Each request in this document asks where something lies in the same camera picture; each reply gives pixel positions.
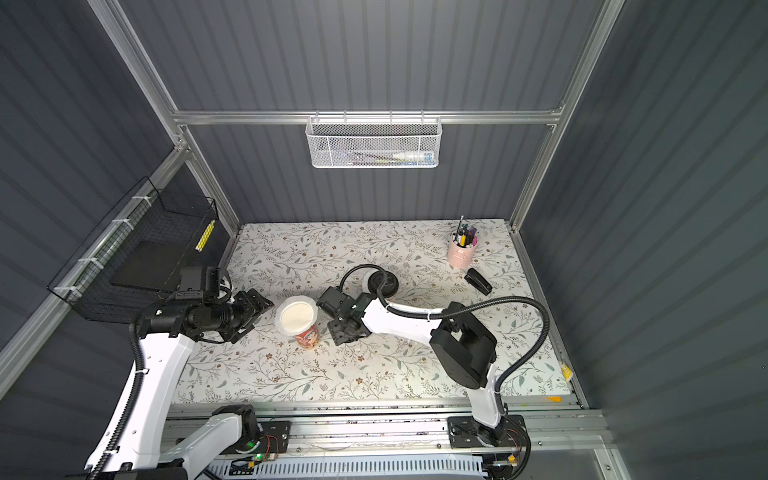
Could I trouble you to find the translucent leak-proof paper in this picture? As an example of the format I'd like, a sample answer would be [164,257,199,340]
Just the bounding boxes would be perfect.
[275,296,318,337]

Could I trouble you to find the black cup lid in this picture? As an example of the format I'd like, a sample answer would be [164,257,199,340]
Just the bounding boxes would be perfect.
[365,270,400,298]

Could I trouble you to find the paper milk tea cup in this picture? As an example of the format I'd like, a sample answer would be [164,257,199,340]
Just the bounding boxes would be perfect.
[294,325,320,349]

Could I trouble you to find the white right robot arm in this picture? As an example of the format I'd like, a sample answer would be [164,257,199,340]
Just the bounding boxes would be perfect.
[318,287,504,429]

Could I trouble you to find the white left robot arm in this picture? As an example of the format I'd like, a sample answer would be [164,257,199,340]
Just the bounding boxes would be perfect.
[84,289,274,479]

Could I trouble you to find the floral patterned table mat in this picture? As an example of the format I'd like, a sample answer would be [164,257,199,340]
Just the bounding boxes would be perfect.
[170,218,574,404]

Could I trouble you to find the black pad in basket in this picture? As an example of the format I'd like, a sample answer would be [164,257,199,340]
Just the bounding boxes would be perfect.
[110,240,185,292]

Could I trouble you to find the yellow tag on basket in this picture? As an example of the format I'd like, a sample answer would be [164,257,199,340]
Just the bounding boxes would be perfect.
[195,220,216,252]

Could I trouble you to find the pink pen holder cup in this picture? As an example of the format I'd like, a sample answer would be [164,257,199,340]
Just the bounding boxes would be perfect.
[447,241,477,270]

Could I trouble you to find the pens in pink cup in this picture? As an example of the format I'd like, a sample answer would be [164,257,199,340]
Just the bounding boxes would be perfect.
[453,217,478,248]

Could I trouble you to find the pens in white basket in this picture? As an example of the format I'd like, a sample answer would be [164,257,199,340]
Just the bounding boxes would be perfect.
[348,150,437,167]

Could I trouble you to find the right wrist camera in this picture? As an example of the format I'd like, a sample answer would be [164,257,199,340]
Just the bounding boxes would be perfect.
[316,286,349,318]

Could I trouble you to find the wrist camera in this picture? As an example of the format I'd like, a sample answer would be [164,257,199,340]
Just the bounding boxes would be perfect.
[316,286,349,318]
[173,266,221,302]

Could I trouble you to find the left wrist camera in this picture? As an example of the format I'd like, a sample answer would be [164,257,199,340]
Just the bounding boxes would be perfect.
[173,266,221,302]

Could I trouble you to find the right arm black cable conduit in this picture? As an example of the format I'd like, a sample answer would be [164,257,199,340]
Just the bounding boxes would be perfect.
[338,263,552,480]

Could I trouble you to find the black wire wall basket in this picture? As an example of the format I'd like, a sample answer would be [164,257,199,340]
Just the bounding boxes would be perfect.
[48,181,223,324]

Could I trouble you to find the white wire mesh basket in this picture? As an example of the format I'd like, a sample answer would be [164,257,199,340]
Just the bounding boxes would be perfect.
[305,116,443,169]

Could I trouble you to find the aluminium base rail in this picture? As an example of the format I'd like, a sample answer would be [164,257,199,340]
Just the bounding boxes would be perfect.
[119,398,625,480]

